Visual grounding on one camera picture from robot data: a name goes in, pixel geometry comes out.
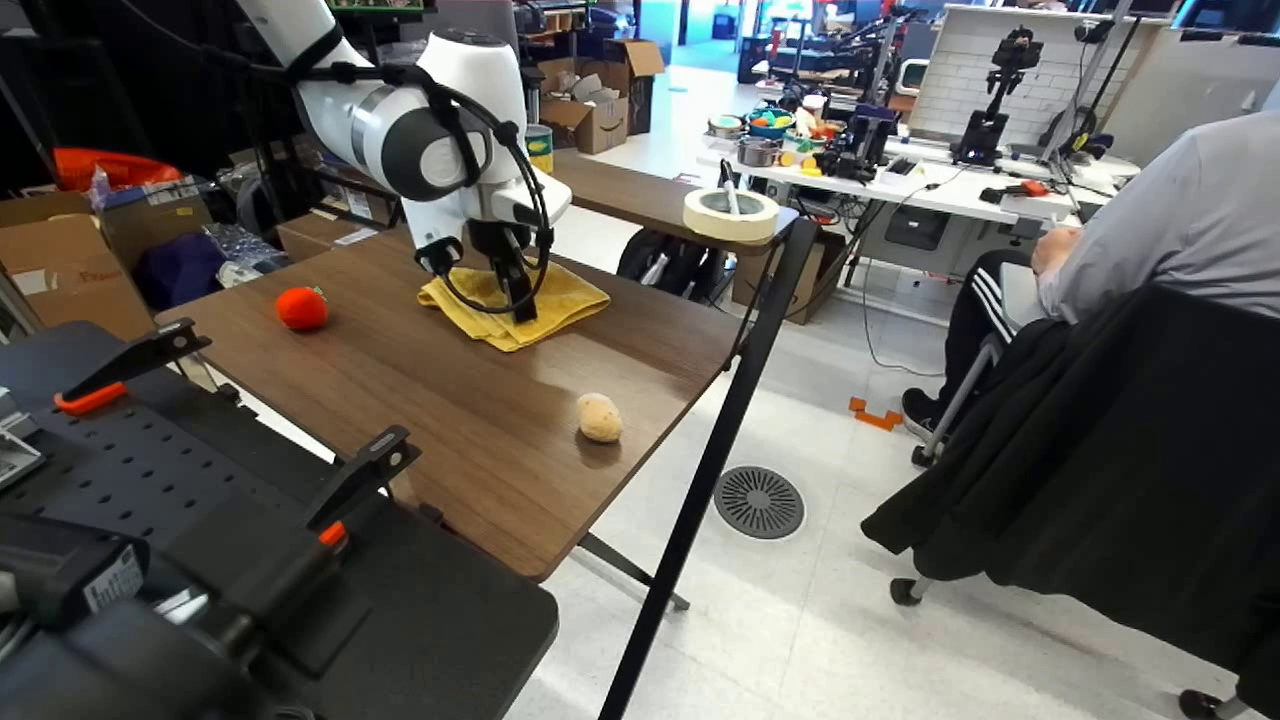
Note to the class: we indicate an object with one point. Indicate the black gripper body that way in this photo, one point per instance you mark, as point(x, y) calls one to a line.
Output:
point(509, 247)

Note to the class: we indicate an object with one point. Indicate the yellow cloth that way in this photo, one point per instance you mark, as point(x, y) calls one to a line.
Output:
point(565, 304)

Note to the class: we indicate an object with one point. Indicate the beige stone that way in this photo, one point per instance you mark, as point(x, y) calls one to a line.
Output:
point(598, 419)

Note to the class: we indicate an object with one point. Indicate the red tomato toy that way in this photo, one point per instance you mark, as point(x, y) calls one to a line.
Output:
point(301, 309)

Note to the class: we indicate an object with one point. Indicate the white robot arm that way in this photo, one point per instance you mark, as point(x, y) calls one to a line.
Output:
point(360, 126)

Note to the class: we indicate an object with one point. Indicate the black background robot arm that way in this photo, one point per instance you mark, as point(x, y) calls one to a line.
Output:
point(987, 135)

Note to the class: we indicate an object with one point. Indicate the green yellow tin can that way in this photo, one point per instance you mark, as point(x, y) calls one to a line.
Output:
point(541, 151)

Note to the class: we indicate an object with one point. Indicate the open cardboard box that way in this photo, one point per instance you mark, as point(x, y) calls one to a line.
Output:
point(602, 123)

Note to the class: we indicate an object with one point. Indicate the wooden side table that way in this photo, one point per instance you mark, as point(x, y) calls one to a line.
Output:
point(664, 198)

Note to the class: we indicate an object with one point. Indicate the black slanted pole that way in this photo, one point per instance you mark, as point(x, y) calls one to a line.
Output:
point(704, 496)

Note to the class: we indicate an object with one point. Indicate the black table leg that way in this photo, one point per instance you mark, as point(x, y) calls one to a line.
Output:
point(634, 565)

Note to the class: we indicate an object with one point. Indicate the round floor drain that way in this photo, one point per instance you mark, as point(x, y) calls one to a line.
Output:
point(761, 500)

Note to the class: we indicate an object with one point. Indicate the orange bag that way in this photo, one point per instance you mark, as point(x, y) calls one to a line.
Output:
point(107, 169)

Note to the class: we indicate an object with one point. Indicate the cluttered white desk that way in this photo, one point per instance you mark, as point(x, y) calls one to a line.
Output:
point(932, 198)

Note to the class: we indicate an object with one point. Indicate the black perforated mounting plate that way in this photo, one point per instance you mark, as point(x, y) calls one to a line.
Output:
point(135, 467)

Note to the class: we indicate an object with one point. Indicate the white grid panel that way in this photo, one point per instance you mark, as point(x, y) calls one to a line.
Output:
point(940, 67)

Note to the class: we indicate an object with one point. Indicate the black tripod stand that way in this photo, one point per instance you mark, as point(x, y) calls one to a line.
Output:
point(1082, 135)

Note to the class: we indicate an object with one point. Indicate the black draped office chair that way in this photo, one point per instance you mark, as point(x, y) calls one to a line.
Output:
point(1133, 467)

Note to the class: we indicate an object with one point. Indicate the seated person grey shirt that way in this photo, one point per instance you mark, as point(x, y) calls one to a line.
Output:
point(1202, 226)

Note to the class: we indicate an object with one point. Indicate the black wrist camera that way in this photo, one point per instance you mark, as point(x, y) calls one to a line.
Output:
point(442, 259)

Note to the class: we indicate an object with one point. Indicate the small orange floor bracket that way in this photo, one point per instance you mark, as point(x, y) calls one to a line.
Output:
point(874, 419)

